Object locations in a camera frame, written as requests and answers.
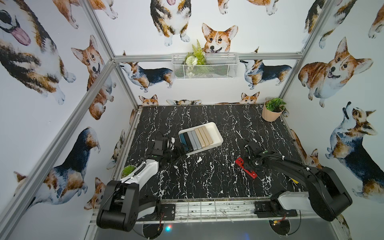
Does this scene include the red tool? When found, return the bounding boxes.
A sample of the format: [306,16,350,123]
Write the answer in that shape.
[235,158,258,180]

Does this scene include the white plastic storage box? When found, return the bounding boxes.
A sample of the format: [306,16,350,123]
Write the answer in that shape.
[178,122,224,156]

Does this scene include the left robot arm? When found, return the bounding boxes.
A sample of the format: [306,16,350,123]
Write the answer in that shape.
[96,136,188,232]

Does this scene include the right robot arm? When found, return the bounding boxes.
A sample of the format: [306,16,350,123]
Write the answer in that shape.
[242,140,353,222]

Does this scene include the fern and white flower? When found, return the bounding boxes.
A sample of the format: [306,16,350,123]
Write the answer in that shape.
[184,40,207,78]

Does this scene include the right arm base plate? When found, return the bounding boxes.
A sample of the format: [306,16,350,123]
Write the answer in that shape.
[254,201,298,218]

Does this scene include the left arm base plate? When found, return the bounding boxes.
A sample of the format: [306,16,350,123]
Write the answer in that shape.
[137,204,176,222]

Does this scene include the metal front rail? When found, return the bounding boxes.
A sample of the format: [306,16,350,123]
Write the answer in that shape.
[136,198,319,224]

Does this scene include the white wire basket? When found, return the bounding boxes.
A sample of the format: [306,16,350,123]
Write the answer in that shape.
[172,54,240,80]

